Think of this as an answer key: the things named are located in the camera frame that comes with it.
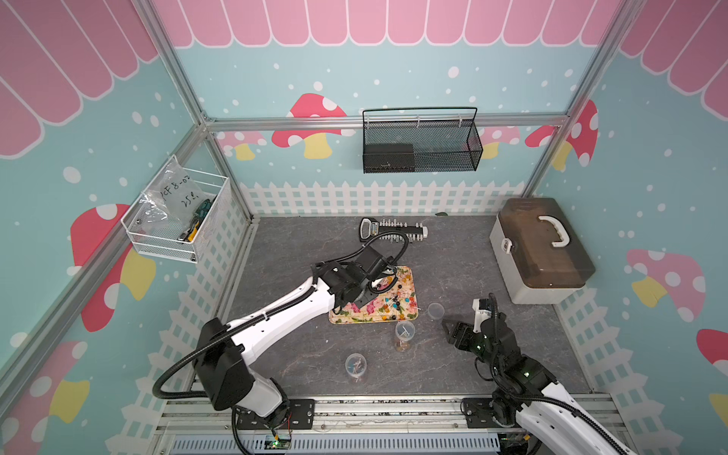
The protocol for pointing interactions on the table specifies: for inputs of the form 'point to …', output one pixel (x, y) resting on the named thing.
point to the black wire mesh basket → (421, 140)
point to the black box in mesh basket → (389, 158)
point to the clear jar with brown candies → (405, 332)
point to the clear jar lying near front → (355, 364)
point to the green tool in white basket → (202, 209)
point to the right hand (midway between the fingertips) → (450, 323)
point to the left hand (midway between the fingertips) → (359, 285)
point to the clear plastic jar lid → (435, 310)
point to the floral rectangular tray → (399, 303)
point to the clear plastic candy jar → (385, 282)
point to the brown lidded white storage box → (540, 256)
